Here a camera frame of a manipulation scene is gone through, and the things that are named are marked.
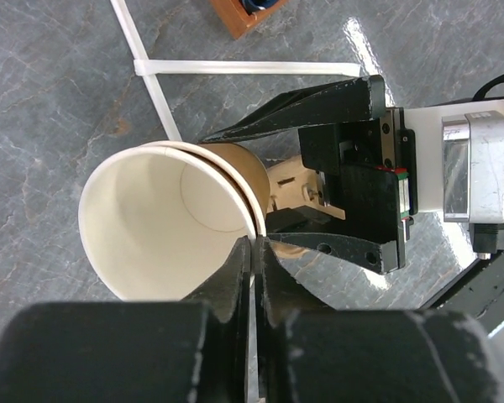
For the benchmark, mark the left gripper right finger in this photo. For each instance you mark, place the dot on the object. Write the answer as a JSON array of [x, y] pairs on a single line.
[[311, 352]]

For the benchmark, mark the cardboard cup carrier tray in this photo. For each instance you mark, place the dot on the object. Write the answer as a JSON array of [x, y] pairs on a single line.
[[292, 186]]

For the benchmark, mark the brown paper cup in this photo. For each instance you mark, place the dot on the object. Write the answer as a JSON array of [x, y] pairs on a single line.
[[156, 222], [243, 167]]

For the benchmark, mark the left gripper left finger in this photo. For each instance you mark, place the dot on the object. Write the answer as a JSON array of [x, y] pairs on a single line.
[[193, 350]]

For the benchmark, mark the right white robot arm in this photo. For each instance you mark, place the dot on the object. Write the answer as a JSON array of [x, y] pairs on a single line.
[[479, 289]]

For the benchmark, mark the white straw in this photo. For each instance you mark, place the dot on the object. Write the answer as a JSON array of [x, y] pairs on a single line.
[[141, 61], [220, 67]]

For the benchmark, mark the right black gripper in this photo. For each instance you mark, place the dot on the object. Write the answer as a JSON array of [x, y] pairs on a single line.
[[365, 166]]

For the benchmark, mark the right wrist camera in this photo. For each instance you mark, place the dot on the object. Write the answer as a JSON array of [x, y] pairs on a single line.
[[460, 160]]

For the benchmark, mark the orange compartment tray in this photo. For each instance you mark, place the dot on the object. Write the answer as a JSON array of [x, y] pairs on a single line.
[[237, 20]]

